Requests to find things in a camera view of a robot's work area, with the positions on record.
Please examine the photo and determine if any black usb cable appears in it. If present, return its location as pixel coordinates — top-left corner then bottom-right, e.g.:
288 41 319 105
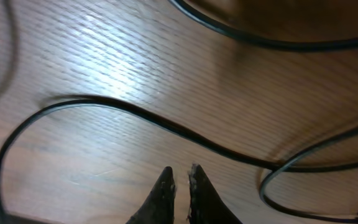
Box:
0 0 358 224

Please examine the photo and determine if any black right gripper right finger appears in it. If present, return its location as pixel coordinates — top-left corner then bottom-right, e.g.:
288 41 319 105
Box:
188 164 242 224

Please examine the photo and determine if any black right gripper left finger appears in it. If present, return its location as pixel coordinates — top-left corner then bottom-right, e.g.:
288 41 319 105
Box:
126 166 176 224

